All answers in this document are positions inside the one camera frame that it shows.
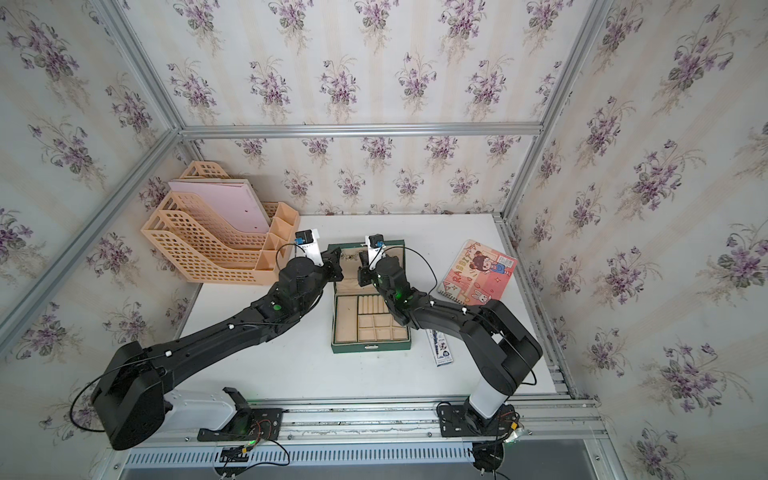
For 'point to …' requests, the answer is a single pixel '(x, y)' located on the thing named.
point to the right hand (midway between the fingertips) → (364, 253)
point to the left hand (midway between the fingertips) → (348, 253)
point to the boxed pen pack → (440, 347)
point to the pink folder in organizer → (232, 203)
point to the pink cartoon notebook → (477, 275)
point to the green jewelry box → (361, 322)
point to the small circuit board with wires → (237, 454)
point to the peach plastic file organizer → (192, 241)
